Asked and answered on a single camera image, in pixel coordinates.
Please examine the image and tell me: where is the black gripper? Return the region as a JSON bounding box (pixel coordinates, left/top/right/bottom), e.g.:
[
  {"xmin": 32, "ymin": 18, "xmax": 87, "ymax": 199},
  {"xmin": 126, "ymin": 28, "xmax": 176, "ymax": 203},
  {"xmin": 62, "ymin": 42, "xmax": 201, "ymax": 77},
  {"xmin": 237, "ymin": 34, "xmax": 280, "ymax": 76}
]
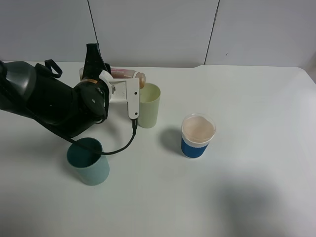
[{"xmin": 73, "ymin": 43, "xmax": 109, "ymax": 133}]

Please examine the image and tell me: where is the clear plastic drink bottle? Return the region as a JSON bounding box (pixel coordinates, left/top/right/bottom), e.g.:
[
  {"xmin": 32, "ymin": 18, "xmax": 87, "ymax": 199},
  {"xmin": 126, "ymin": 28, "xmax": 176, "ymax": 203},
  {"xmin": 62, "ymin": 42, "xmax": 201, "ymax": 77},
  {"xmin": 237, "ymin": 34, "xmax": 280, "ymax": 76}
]
[{"xmin": 76, "ymin": 66, "xmax": 146, "ymax": 89}]

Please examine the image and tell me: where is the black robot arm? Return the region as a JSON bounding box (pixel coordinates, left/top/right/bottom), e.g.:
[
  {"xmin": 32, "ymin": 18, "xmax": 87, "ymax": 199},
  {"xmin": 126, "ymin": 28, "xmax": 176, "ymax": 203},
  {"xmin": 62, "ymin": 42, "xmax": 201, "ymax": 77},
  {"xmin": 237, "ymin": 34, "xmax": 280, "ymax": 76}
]
[{"xmin": 0, "ymin": 43, "xmax": 111, "ymax": 138}]

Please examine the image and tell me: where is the teal plastic cup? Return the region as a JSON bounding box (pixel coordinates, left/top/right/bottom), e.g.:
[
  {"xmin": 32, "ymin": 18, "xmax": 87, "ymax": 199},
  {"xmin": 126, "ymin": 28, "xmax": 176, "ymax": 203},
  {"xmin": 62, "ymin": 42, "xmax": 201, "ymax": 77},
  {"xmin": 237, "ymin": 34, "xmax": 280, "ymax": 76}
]
[{"xmin": 67, "ymin": 144, "xmax": 110, "ymax": 186}]

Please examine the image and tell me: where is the blue sleeved lidded cup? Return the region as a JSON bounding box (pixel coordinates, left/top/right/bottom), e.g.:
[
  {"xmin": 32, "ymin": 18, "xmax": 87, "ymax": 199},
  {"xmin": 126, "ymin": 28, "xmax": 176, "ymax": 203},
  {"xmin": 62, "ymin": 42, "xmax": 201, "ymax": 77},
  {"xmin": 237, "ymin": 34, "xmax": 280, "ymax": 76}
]
[{"xmin": 181, "ymin": 113, "xmax": 216, "ymax": 158}]

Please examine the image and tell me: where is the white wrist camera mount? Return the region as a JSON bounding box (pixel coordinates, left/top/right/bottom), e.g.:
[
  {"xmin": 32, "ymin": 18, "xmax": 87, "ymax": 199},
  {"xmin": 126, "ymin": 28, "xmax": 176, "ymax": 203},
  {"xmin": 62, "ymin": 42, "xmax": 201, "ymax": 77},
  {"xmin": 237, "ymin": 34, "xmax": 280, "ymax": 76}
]
[{"xmin": 99, "ymin": 70, "xmax": 140, "ymax": 119}]

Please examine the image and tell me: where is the black camera cable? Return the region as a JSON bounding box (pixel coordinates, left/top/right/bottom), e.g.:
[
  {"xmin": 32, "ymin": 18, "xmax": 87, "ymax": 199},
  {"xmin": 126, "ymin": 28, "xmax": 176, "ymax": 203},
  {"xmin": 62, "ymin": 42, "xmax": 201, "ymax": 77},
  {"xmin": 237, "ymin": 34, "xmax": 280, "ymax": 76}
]
[{"xmin": 0, "ymin": 61, "xmax": 138, "ymax": 156}]

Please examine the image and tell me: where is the pale green plastic cup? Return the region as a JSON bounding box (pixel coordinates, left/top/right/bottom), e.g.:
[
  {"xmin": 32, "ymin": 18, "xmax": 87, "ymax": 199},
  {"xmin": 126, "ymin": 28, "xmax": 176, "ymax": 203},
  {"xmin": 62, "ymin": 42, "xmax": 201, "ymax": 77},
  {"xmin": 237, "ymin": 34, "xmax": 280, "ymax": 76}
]
[{"xmin": 138, "ymin": 83, "xmax": 161, "ymax": 128}]

